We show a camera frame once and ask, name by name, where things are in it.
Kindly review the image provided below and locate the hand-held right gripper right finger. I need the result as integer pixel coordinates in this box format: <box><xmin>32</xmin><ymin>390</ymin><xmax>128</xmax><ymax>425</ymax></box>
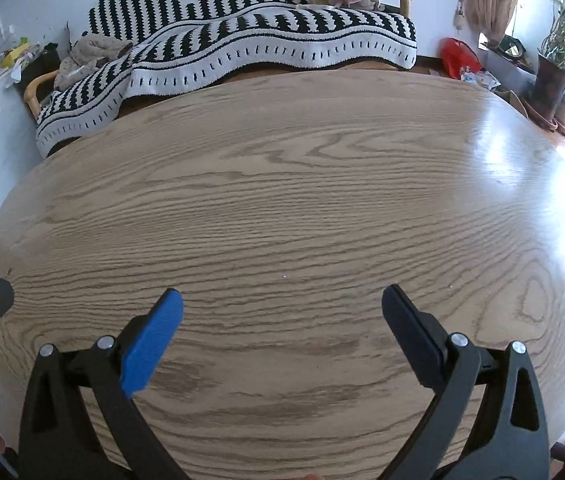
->
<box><xmin>379</xmin><ymin>283</ymin><xmax>552</xmax><ymax>480</ymax></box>

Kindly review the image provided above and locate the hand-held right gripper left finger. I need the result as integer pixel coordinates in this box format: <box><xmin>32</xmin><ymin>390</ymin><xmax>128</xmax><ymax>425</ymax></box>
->
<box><xmin>18</xmin><ymin>289</ymin><xmax>186</xmax><ymax>480</ymax></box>

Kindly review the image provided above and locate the black bag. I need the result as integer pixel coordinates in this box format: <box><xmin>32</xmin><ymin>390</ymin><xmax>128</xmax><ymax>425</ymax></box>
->
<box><xmin>15</xmin><ymin>42</ymin><xmax>62</xmax><ymax>88</ymax></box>

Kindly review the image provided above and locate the yellow green paper clutter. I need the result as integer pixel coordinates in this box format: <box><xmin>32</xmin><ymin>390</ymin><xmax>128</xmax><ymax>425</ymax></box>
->
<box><xmin>0</xmin><ymin>35</ymin><xmax>46</xmax><ymax>68</ymax></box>

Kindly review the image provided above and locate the brown cardboard piece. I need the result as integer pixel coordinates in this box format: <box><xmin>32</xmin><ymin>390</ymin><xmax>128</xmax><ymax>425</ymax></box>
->
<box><xmin>495</xmin><ymin>87</ymin><xmax>528</xmax><ymax>111</ymax></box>

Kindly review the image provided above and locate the beige knit clothing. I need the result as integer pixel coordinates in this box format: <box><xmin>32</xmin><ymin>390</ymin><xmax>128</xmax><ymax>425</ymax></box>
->
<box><xmin>54</xmin><ymin>34</ymin><xmax>136</xmax><ymax>92</ymax></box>

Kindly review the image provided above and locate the white printed packet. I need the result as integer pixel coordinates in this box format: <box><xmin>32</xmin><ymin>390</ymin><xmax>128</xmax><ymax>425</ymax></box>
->
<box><xmin>459</xmin><ymin>67</ymin><xmax>500</xmax><ymax>92</ymax></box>

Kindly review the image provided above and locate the grey box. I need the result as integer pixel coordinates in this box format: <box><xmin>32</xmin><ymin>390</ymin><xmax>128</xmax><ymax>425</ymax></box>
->
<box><xmin>485</xmin><ymin>50</ymin><xmax>537</xmax><ymax>96</ymax></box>

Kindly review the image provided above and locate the red plastic bag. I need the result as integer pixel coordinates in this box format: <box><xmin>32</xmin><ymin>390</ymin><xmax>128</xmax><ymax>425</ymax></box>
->
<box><xmin>438</xmin><ymin>37</ymin><xmax>483</xmax><ymax>81</ymax></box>

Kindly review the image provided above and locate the dark round object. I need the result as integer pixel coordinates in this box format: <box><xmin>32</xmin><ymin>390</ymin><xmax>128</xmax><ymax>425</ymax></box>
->
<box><xmin>499</xmin><ymin>35</ymin><xmax>527</xmax><ymax>58</ymax></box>

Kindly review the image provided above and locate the beige patterned curtain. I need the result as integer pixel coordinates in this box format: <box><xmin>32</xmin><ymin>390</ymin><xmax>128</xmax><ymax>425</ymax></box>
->
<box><xmin>465</xmin><ymin>0</ymin><xmax>519</xmax><ymax>43</ymax></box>

